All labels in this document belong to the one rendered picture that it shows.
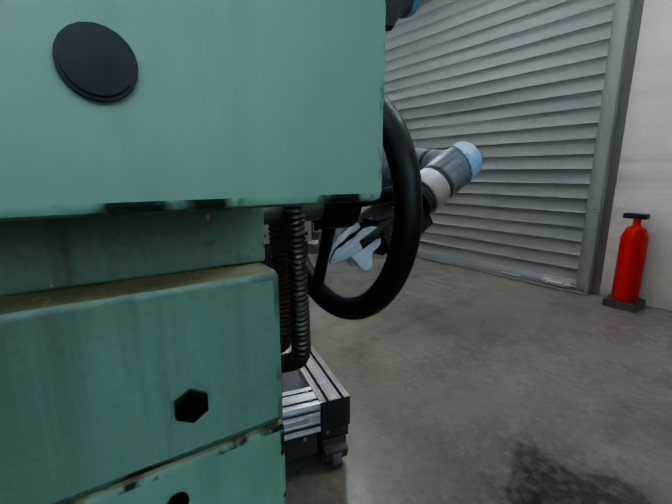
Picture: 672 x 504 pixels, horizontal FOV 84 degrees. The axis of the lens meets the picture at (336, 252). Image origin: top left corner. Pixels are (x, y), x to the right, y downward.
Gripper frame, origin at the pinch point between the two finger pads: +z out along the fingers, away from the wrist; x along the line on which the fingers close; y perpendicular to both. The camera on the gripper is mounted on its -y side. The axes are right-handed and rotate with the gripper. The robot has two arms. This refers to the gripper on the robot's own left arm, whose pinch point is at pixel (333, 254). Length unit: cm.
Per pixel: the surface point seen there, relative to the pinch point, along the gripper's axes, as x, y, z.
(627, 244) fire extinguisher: 41, 148, -195
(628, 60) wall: 62, 59, -264
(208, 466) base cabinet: -31.6, -12.3, 25.3
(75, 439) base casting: -31.6, -18.3, 27.8
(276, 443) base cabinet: -31.6, -10.2, 22.2
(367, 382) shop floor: 60, 90, -12
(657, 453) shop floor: -20, 115, -56
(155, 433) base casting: -31.6, -16.0, 25.8
